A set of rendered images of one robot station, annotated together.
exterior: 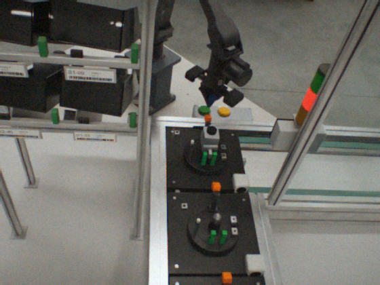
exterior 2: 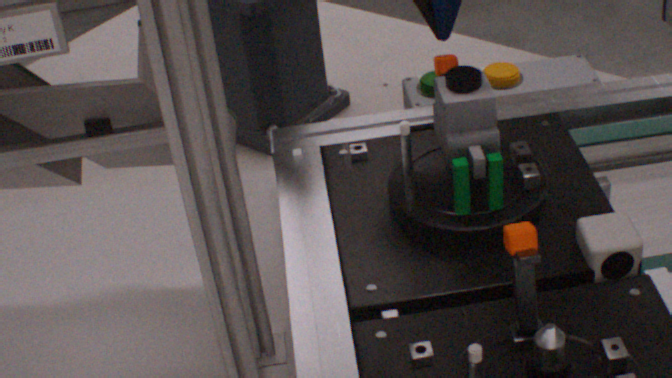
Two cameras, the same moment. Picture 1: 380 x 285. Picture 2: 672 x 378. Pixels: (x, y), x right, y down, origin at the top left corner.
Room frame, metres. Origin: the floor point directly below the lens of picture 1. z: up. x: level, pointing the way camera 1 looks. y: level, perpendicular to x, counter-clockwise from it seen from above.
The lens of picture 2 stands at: (0.11, -0.05, 1.48)
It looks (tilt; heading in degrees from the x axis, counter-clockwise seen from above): 35 degrees down; 9
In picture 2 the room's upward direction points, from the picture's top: 7 degrees counter-clockwise
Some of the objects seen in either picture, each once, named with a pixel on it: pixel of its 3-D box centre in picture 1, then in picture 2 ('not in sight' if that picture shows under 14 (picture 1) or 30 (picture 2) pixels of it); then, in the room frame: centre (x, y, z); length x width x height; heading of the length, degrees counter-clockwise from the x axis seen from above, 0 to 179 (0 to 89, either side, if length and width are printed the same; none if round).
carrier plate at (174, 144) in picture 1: (204, 159); (468, 205); (0.80, -0.06, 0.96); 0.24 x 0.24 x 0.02; 11
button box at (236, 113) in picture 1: (222, 118); (502, 102); (1.02, -0.10, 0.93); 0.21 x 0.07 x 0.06; 101
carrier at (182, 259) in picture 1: (215, 222); (548, 369); (0.54, -0.10, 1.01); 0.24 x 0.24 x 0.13; 11
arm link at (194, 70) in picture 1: (215, 77); not in sight; (0.93, -0.04, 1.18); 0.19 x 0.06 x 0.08; 58
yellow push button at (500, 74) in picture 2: (224, 112); (501, 77); (1.02, -0.10, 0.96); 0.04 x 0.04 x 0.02
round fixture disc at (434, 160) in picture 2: (205, 155); (467, 188); (0.80, -0.06, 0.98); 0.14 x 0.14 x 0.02
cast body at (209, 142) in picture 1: (210, 140); (467, 116); (0.79, -0.06, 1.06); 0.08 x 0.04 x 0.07; 11
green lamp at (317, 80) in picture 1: (324, 81); not in sight; (0.72, -0.26, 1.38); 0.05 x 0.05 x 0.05
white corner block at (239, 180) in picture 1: (240, 183); (608, 248); (0.72, -0.17, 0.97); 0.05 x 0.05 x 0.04; 11
